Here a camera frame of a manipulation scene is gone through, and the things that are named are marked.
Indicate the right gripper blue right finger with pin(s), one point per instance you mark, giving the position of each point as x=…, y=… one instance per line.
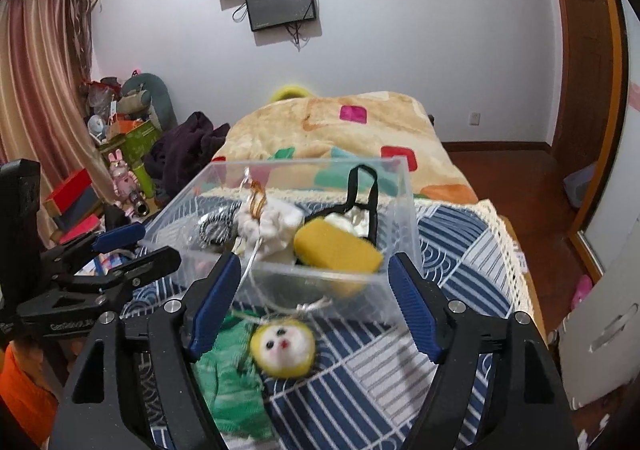
x=420, y=303

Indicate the clear plastic storage box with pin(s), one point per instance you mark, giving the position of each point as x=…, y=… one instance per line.
x=312, y=185

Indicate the small wall monitor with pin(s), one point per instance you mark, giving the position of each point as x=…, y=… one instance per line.
x=266, y=14

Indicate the orange sleeve forearm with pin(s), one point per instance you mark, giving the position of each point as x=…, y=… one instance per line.
x=32, y=406

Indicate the pink bunny toy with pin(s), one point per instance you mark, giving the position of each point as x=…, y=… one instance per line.
x=125, y=183

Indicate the green box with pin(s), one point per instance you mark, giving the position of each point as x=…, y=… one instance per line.
x=134, y=145

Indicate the blue white geometric bedsheet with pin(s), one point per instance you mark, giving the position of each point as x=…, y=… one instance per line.
x=368, y=381

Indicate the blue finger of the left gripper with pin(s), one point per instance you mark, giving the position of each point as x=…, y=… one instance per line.
x=119, y=238
x=144, y=269

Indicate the plastic bag with silver scrunchie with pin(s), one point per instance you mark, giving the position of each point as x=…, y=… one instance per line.
x=217, y=230

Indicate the pink striped curtain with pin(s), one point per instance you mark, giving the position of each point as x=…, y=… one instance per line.
x=45, y=69

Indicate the white wall socket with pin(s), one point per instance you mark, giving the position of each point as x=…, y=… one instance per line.
x=474, y=118

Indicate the left hand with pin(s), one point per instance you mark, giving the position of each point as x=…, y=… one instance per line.
x=30, y=355

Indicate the dark purple garment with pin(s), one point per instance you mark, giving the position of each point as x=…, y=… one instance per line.
x=181, y=153

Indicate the green knitted cloth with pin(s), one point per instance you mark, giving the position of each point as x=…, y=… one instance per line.
x=231, y=385

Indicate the yellow round plush face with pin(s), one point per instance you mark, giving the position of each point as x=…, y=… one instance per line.
x=283, y=349

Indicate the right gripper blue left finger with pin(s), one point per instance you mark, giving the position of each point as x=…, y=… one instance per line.
x=207, y=303

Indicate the yellow pillow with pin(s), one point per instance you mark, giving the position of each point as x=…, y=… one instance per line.
x=289, y=91

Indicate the white drawstring pouch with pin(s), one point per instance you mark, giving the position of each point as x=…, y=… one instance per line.
x=265, y=225

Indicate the beige patterned fleece blanket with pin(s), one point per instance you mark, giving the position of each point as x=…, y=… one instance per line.
x=369, y=125

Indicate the brown wooden door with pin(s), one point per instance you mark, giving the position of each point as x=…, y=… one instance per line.
x=592, y=68

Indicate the red box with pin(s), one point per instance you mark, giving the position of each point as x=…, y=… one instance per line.
x=67, y=193

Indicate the grey neck pillow plush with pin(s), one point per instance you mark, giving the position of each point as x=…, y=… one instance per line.
x=145, y=96

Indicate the yellow sponge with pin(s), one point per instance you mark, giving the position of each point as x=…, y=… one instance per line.
x=320, y=244

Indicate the white cardboard panel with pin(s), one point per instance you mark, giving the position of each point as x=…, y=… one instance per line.
x=599, y=340

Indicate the white heart wardrobe door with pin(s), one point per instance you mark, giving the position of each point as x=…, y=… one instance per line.
x=617, y=210

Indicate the green bottle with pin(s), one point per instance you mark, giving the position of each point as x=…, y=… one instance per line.
x=144, y=181

